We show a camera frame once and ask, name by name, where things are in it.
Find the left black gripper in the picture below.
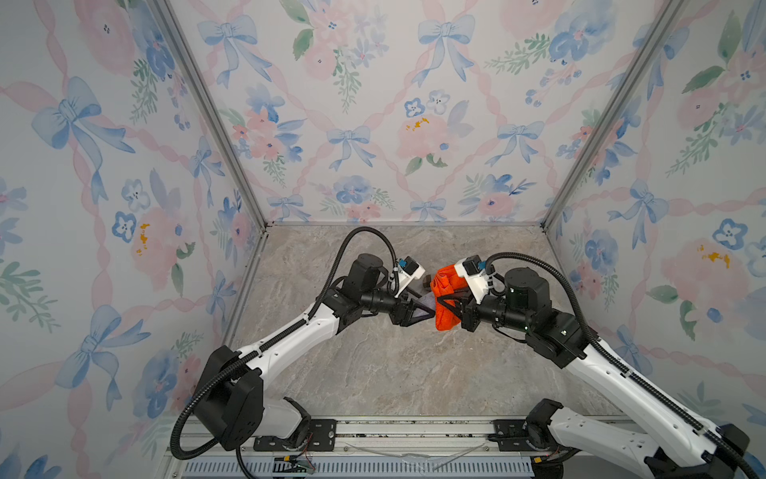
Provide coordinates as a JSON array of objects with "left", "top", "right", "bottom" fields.
[{"left": 362, "top": 287, "right": 435, "bottom": 329}]

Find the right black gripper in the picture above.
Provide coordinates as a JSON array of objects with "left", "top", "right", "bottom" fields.
[{"left": 439, "top": 283, "right": 533, "bottom": 335}]

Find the orange cleaning cloth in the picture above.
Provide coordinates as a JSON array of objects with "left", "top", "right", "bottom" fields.
[{"left": 430, "top": 265, "right": 468, "bottom": 331}]

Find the purple fabric eyeglass case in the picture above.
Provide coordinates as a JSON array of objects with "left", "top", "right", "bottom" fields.
[{"left": 417, "top": 291, "right": 437, "bottom": 317}]

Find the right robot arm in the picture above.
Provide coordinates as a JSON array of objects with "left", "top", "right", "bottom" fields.
[{"left": 431, "top": 261, "right": 757, "bottom": 478}]

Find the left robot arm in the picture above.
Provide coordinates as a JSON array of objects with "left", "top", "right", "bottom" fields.
[{"left": 191, "top": 253, "right": 435, "bottom": 451}]

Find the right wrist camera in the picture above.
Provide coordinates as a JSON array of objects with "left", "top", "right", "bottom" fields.
[{"left": 454, "top": 255, "right": 491, "bottom": 305}]

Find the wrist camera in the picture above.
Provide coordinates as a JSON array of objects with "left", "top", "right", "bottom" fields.
[
  {"left": 454, "top": 255, "right": 491, "bottom": 305},
  {"left": 393, "top": 257, "right": 426, "bottom": 295}
]

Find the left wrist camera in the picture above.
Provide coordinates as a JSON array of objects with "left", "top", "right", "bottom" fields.
[{"left": 393, "top": 257, "right": 426, "bottom": 295}]

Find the left black corrugated cable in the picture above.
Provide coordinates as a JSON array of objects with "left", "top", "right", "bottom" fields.
[{"left": 170, "top": 226, "right": 401, "bottom": 461}]

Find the black corrugated cable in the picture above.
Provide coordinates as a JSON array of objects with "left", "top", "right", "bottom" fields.
[
  {"left": 170, "top": 226, "right": 401, "bottom": 461},
  {"left": 484, "top": 251, "right": 761, "bottom": 479}
]

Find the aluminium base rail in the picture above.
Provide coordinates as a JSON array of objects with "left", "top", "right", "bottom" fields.
[{"left": 155, "top": 413, "right": 657, "bottom": 478}]

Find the right black corrugated cable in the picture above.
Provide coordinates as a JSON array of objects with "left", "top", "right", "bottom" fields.
[{"left": 484, "top": 251, "right": 761, "bottom": 479}]

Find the left corner aluminium post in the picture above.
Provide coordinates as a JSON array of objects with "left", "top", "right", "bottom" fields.
[{"left": 148, "top": 0, "right": 268, "bottom": 230}]

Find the corner aluminium post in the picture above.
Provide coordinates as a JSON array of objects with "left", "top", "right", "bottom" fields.
[
  {"left": 148, "top": 0, "right": 268, "bottom": 230},
  {"left": 540, "top": 1, "right": 687, "bottom": 234}
]

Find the right corner aluminium post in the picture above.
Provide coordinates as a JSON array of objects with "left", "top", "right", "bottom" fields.
[{"left": 540, "top": 1, "right": 687, "bottom": 234}]

